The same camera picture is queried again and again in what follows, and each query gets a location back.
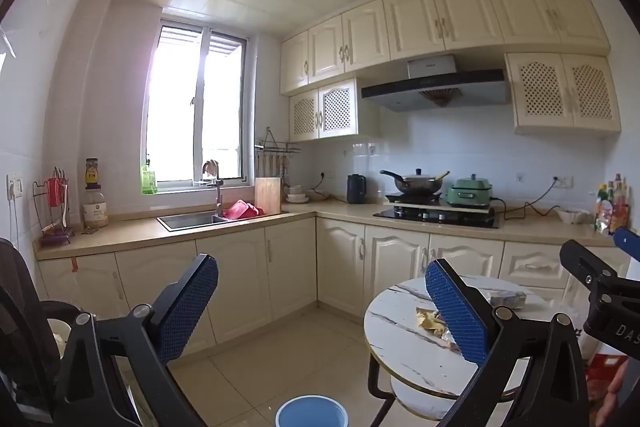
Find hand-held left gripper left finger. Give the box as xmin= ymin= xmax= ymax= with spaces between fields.
xmin=47 ymin=253 xmax=219 ymax=427

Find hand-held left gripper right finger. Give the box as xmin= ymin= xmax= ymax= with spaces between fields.
xmin=425 ymin=258 xmax=591 ymax=427

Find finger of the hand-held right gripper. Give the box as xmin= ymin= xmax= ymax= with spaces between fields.
xmin=614 ymin=227 xmax=640 ymax=258
xmin=559 ymin=239 xmax=621 ymax=290

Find dark green gold-edged packet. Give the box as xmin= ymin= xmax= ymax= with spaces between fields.
xmin=416 ymin=307 xmax=453 ymax=339

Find milk carton with straw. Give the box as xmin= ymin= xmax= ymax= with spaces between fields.
xmin=489 ymin=291 xmax=529 ymax=311

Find blue plastic bin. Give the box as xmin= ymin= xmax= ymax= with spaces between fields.
xmin=276 ymin=395 xmax=348 ymax=427

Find person's right hand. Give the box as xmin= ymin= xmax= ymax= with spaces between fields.
xmin=595 ymin=357 xmax=630 ymax=427

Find cluster of condiment bottles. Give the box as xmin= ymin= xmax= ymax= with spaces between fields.
xmin=595 ymin=174 xmax=631 ymax=236

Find white bowl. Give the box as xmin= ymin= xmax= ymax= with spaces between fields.
xmin=555 ymin=207 xmax=592 ymax=225

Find red cardboard box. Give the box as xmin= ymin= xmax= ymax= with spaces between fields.
xmin=585 ymin=353 xmax=628 ymax=403

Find round marble table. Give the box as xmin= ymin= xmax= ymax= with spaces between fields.
xmin=364 ymin=276 xmax=588 ymax=427

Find steel sink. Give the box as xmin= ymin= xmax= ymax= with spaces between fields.
xmin=156 ymin=211 xmax=291 ymax=232

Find black gas stove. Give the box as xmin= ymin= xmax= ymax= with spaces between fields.
xmin=372 ymin=192 xmax=502 ymax=229

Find thin wooden board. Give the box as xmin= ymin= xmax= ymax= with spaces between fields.
xmin=384 ymin=201 xmax=493 ymax=212

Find red plastic basket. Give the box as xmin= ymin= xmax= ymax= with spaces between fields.
xmin=222 ymin=199 xmax=266 ymax=221

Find green electric cooker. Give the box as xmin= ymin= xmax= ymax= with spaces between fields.
xmin=446 ymin=174 xmax=496 ymax=209

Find steel faucet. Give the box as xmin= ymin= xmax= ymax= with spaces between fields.
xmin=199 ymin=159 xmax=224 ymax=218

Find green bottle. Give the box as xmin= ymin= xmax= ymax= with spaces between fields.
xmin=141 ymin=162 xmax=158 ymax=195

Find steel wok with lid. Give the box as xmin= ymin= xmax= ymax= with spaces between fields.
xmin=380 ymin=168 xmax=451 ymax=195

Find large clear jar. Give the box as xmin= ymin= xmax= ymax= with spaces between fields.
xmin=82 ymin=187 xmax=109 ymax=230

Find wooden cutting board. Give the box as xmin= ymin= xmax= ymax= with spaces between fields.
xmin=255 ymin=177 xmax=282 ymax=214

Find black electric kettle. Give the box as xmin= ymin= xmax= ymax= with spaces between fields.
xmin=347 ymin=174 xmax=367 ymax=204

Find wide lattice door cabinet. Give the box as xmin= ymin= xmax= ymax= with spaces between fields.
xmin=504 ymin=52 xmax=622 ymax=136

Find red knife rack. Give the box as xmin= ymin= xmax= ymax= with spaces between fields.
xmin=32 ymin=167 xmax=76 ymax=247

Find hanging utensil rack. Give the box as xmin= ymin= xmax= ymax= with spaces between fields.
xmin=254 ymin=127 xmax=302 ymax=188

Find kitchen window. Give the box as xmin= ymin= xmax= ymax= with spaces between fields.
xmin=141 ymin=23 xmax=249 ymax=195

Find range hood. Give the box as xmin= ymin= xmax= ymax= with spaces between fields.
xmin=361 ymin=55 xmax=511 ymax=112

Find small lattice door cabinet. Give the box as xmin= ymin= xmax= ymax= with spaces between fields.
xmin=289 ymin=77 xmax=381 ymax=142

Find black cooker power cable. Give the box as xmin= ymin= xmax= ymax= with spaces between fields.
xmin=492 ymin=179 xmax=563 ymax=221

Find cream upper wall cabinets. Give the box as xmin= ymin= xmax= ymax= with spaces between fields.
xmin=280 ymin=0 xmax=612 ymax=96

